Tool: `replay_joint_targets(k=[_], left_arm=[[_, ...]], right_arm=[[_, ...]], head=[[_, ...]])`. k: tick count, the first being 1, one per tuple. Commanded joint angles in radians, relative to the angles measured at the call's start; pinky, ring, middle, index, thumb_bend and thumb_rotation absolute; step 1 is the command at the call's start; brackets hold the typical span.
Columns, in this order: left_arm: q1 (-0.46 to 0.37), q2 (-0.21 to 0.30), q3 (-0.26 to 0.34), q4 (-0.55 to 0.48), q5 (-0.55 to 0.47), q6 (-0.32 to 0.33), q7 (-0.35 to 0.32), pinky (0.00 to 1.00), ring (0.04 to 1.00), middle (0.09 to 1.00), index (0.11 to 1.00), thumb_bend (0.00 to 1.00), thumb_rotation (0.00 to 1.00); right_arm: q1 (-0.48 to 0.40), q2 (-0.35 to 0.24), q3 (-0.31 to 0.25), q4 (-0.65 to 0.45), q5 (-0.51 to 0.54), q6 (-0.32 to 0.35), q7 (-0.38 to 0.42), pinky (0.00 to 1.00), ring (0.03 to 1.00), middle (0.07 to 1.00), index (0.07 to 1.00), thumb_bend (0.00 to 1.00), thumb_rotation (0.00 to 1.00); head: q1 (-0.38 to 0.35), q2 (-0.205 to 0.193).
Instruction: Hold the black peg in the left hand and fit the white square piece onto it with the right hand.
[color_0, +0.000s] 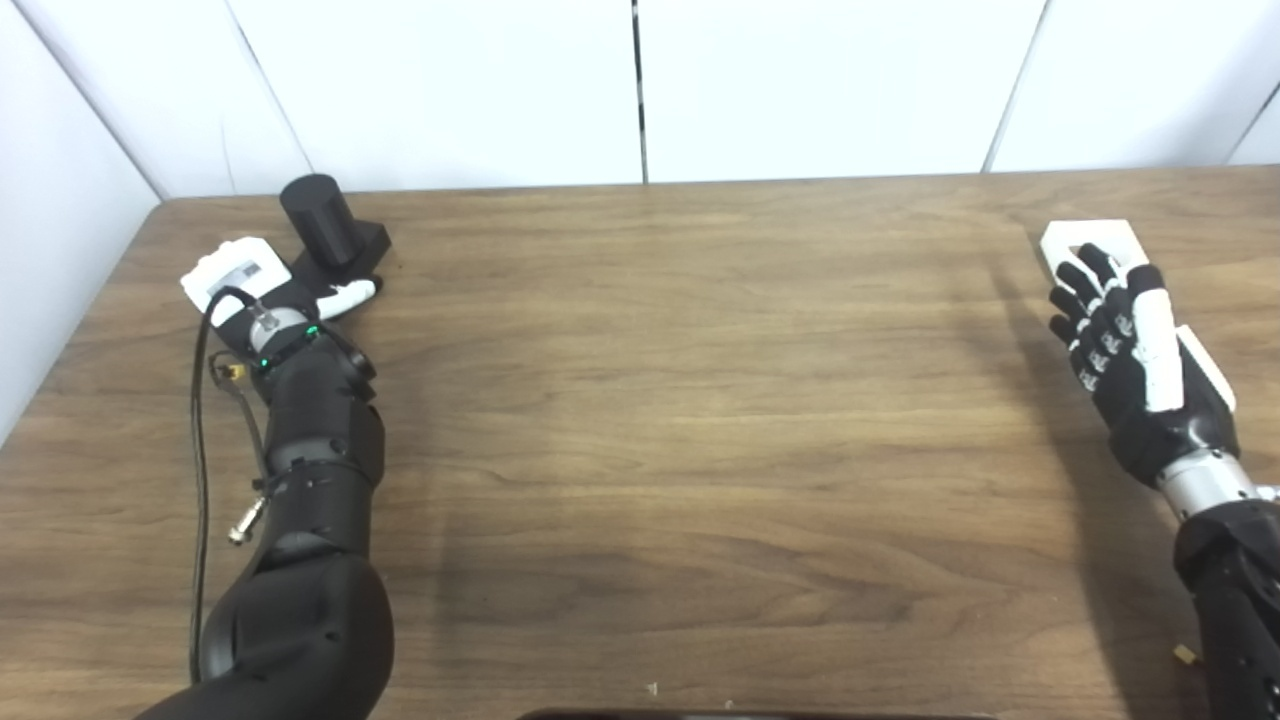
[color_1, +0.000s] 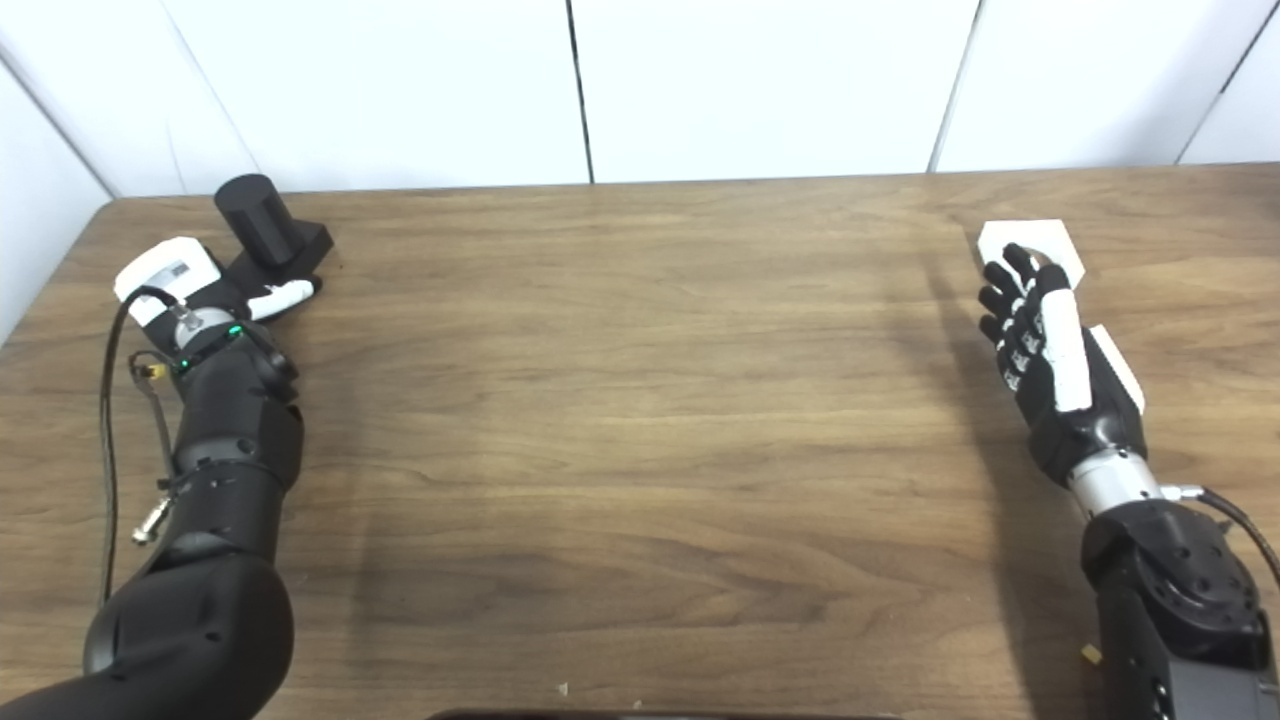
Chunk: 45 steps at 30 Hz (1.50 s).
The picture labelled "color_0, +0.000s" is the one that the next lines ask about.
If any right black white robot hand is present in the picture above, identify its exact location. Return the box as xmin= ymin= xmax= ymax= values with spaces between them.
xmin=1047 ymin=243 xmax=1241 ymax=489

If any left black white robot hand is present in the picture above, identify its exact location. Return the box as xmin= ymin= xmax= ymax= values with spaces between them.
xmin=180 ymin=237 xmax=385 ymax=346

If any black peg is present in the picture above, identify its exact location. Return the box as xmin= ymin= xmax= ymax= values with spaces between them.
xmin=279 ymin=174 xmax=392 ymax=296

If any white square piece with hole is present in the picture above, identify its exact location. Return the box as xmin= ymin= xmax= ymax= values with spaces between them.
xmin=1040 ymin=220 xmax=1151 ymax=291

